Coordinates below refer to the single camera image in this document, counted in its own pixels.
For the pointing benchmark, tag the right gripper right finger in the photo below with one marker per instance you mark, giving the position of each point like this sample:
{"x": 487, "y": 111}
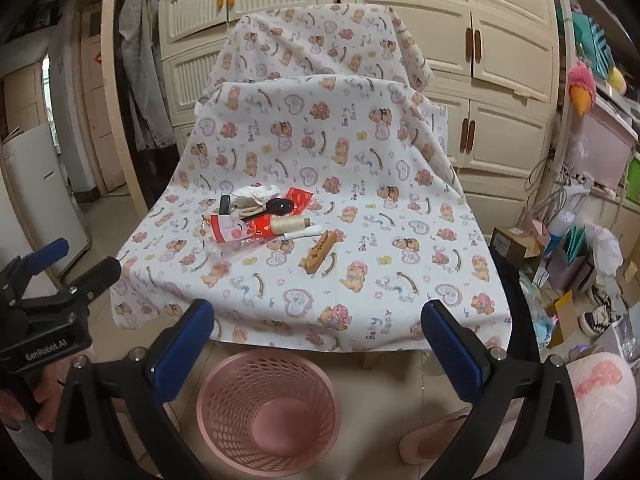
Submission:
{"x": 546, "y": 437}

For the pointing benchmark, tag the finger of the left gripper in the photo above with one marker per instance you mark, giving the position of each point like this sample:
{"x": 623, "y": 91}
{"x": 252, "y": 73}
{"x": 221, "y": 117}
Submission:
{"x": 94, "y": 282}
{"x": 47, "y": 256}

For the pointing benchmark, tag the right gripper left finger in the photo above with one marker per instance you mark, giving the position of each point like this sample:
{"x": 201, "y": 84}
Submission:
{"x": 89, "y": 442}

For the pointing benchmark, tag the red snack wrapper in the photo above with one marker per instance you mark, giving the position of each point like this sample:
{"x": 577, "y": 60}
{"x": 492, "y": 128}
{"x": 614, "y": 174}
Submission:
{"x": 228, "y": 228}

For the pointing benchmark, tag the white tissue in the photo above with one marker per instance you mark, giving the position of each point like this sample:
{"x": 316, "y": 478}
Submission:
{"x": 259, "y": 191}

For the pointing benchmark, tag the beige thread spool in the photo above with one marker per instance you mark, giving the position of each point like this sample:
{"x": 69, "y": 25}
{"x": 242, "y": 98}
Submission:
{"x": 288, "y": 224}

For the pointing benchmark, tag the black plastic spoon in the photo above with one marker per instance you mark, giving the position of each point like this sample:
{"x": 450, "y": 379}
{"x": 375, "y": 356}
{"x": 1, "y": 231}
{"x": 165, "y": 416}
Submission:
{"x": 276, "y": 207}

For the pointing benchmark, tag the brown wooden comb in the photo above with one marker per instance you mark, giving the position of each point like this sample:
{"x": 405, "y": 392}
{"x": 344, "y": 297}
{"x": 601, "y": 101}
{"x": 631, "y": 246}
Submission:
{"x": 322, "y": 257}

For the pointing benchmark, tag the white plastic tube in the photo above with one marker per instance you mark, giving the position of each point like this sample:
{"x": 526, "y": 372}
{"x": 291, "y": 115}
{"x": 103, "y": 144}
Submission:
{"x": 309, "y": 231}

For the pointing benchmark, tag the beige braided rope keyring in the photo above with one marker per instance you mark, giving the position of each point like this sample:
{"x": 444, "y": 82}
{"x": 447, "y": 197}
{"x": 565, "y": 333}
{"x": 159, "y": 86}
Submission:
{"x": 247, "y": 206}

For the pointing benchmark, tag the pink plastic trash basket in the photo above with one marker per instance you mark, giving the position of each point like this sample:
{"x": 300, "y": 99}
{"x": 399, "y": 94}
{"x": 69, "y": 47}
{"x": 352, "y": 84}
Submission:
{"x": 268, "y": 413}

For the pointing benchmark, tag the person's left hand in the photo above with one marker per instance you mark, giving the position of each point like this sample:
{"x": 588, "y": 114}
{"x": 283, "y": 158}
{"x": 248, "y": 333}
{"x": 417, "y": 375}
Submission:
{"x": 38, "y": 398}

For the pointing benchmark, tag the pink pyjama leg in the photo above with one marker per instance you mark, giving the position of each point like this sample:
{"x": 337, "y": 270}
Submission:
{"x": 606, "y": 398}

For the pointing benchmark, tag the white refrigerator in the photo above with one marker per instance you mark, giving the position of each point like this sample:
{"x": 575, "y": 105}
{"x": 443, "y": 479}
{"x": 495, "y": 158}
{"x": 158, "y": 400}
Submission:
{"x": 36, "y": 178}

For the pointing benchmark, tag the pink slipper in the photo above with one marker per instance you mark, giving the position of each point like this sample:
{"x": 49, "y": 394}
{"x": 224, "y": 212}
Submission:
{"x": 428, "y": 443}

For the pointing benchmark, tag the black white sneaker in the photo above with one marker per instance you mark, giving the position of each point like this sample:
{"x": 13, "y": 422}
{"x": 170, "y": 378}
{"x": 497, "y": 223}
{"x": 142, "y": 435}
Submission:
{"x": 601, "y": 316}

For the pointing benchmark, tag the hanging grey clothes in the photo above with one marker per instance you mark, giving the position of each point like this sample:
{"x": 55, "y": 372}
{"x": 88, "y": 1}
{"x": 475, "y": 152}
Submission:
{"x": 139, "y": 40}

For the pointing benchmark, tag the cardboard box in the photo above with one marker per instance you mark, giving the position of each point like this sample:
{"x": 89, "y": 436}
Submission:
{"x": 518, "y": 247}

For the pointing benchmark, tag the bear print cloth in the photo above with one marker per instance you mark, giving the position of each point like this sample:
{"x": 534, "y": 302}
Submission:
{"x": 373, "y": 152}

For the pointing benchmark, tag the pink plush toy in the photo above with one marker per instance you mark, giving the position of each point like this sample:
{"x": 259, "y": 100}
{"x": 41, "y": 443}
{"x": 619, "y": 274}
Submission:
{"x": 582, "y": 88}

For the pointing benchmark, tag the cream wardrobe cabinet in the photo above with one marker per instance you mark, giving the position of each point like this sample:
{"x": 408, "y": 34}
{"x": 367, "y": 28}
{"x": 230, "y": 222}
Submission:
{"x": 495, "y": 63}

